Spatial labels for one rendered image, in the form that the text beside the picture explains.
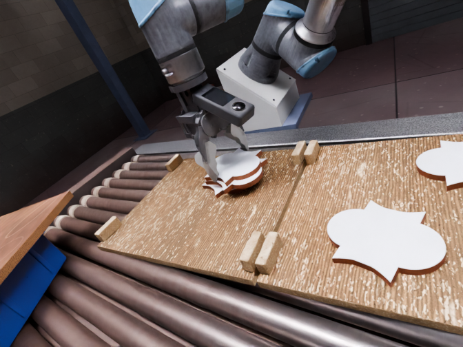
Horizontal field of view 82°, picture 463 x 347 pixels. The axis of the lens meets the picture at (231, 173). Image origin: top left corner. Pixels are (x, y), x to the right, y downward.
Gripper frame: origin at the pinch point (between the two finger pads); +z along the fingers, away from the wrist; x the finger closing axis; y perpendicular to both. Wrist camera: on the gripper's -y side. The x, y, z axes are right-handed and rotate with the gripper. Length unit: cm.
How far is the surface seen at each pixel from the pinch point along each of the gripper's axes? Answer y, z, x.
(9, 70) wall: 511, -78, -35
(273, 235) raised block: -19.7, 1.6, 11.8
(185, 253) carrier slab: -4.7, 4.3, 20.4
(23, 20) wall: 533, -136, -99
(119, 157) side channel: 66, 3, 4
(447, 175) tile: -35.6, 3.1, -9.4
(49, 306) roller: 15.6, 6.2, 43.4
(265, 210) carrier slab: -12.2, 4.3, 5.9
